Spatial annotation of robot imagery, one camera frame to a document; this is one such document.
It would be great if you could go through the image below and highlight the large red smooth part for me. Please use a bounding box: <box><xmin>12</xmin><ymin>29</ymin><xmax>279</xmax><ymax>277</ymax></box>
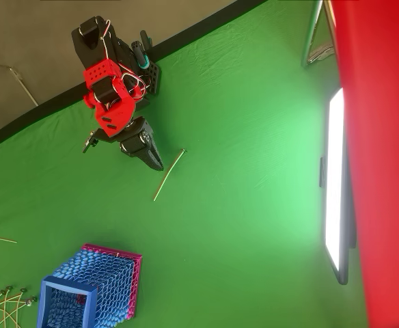
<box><xmin>322</xmin><ymin>0</ymin><xmax>399</xmax><ymax>328</ymax></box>

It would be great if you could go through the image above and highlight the blue and magenta mesh basket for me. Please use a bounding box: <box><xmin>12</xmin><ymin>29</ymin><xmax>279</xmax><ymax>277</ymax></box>
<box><xmin>36</xmin><ymin>243</ymin><xmax>143</xmax><ymax>328</ymax></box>

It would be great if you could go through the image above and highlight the thin pale bent rod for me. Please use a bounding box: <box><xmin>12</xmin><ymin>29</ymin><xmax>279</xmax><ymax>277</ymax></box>
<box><xmin>0</xmin><ymin>61</ymin><xmax>40</xmax><ymax>107</ymax></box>

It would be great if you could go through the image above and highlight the green cloth with black edge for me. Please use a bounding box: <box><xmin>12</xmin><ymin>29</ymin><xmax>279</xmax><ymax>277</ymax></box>
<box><xmin>0</xmin><ymin>0</ymin><xmax>370</xmax><ymax>328</ymax></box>

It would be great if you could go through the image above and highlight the black monitor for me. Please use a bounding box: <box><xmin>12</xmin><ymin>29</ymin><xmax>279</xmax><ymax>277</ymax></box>
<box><xmin>318</xmin><ymin>87</ymin><xmax>357</xmax><ymax>286</ymax></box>

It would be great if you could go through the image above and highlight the chrome tube stand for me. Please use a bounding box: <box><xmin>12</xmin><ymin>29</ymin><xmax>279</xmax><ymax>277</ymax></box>
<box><xmin>301</xmin><ymin>0</ymin><xmax>338</xmax><ymax>69</ymax></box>

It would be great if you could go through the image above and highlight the black clamp with teal ring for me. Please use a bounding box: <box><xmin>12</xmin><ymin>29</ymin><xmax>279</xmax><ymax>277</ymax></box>
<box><xmin>130</xmin><ymin>29</ymin><xmax>152</xmax><ymax>72</ymax></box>

